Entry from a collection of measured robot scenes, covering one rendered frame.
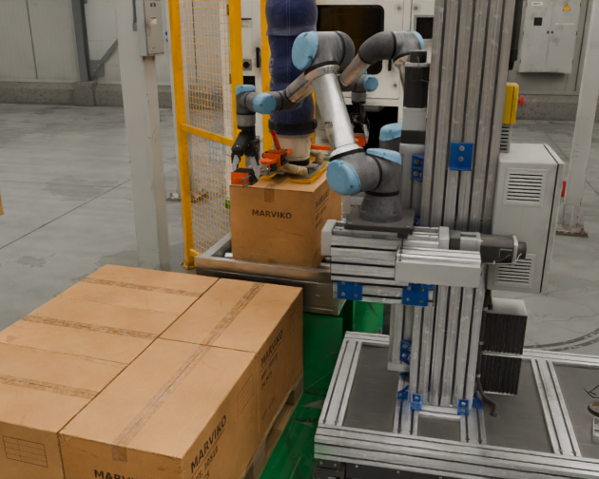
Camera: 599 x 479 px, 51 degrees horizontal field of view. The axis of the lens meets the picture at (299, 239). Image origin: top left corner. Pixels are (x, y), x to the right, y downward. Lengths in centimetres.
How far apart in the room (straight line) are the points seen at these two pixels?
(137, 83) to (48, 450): 226
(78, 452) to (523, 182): 163
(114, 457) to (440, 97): 152
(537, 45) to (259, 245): 876
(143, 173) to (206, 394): 203
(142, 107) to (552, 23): 844
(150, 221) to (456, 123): 224
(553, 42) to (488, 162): 904
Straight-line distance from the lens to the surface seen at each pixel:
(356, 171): 199
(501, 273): 234
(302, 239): 290
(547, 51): 1127
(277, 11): 295
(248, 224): 296
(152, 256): 402
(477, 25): 221
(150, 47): 371
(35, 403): 221
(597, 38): 540
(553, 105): 1150
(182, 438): 194
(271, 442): 275
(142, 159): 385
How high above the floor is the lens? 170
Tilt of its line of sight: 20 degrees down
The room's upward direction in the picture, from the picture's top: straight up
